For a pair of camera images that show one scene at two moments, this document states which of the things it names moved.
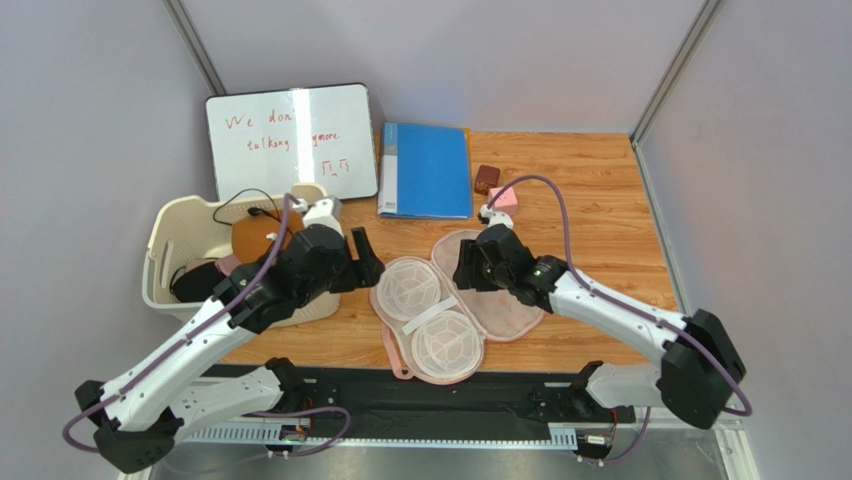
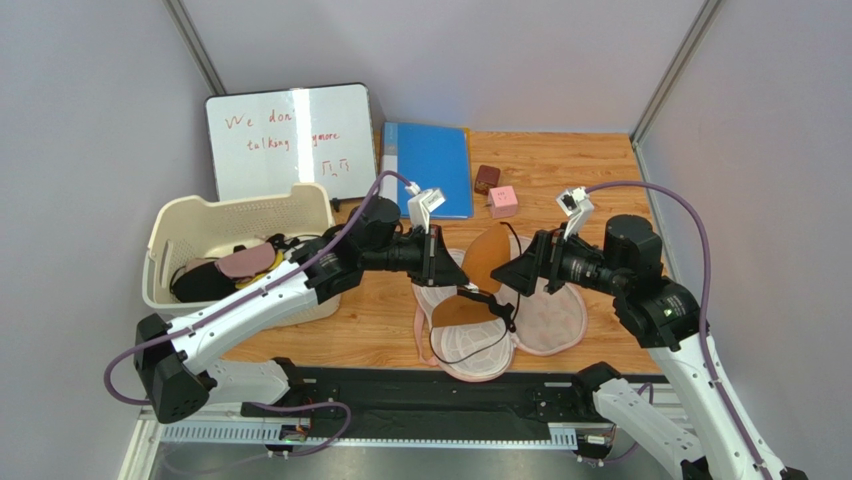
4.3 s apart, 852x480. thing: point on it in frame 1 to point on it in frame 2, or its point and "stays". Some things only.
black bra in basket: [196, 284] stays
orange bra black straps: [256, 233] to [481, 299]
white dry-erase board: [265, 142] stays
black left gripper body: [348, 273] to [416, 254]
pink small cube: [506, 202] stays
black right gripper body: [470, 267] to [544, 262]
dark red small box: [486, 179] stays
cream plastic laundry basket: [186, 228] stays
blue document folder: [425, 171] stays
